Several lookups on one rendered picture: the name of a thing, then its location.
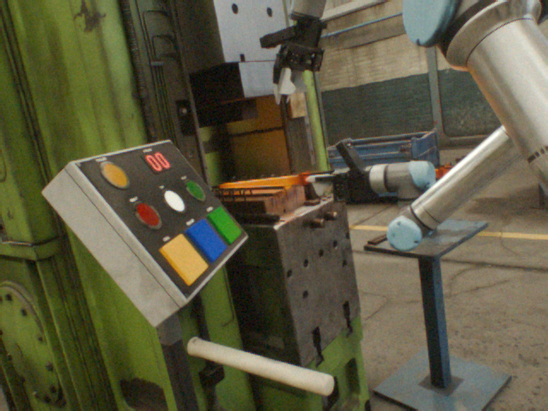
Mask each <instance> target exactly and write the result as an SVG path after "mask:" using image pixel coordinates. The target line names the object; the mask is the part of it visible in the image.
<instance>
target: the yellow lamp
mask: <svg viewBox="0 0 548 411"><path fill-rule="evenodd" d="M104 172H105V174H106V175H107V176H108V177H109V178H110V179H111V180H112V181H113V182H114V183H115V184H117V185H120V186H125V185H126V183H127V177H126V176H125V174H124V173H123V172H122V171H121V170H120V169H119V168H117V167H116V166H115V165H113V164H106V165H105V166H104Z"/></svg>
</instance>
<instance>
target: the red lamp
mask: <svg viewBox="0 0 548 411"><path fill-rule="evenodd" d="M137 211H138V213H139V215H140V217H141V219H142V220H143V221H144V222H146V223H147V224H149V225H151V226H157V225H158V224H159V218H158V215H157V213H156V212H155V211H154V210H153V209H152V208H151V207H150V206H148V205H144V204H141V205H138V208H137Z"/></svg>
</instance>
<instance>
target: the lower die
mask: <svg viewBox="0 0 548 411"><path fill-rule="evenodd" d="M238 188H239V189H240V190H241V196H240V193H239V191H238V190H235V192H234V196H235V203H236V208H237V211H238V212H239V213H240V214H246V207H245V202H244V198H243V190H244V189H245V188H251V189H252V191H253V196H251V194H250V191H249V190H248V189H247V190H246V192H245V195H246V200H247V208H248V210H249V212H250V213H251V214H277V215H279V217H281V216H282V215H284V214H286V213H288V212H290V211H293V210H295V209H297V208H299V207H301V206H303V205H304V202H306V198H305V193H304V187H303V186H301V185H300V184H292V188H288V189H286V187H285V185H276V186H257V187H238ZM217 189H218V190H219V191H220V193H222V191H223V189H225V188H217ZM227 189H229V190H230V193H231V196H229V192H228V191H227V190H225V191H224V192H223V197H224V201H225V206H226V210H227V211H228V212H229V213H235V207H234V202H233V198H232V191H233V189H234V188H227ZM213 194H214V195H215V196H216V197H217V199H218V200H219V201H220V202H221V204H222V205H223V200H222V195H220V196H219V194H218V191H214V193H213ZM284 209H285V210H286V212H283V210H284Z"/></svg>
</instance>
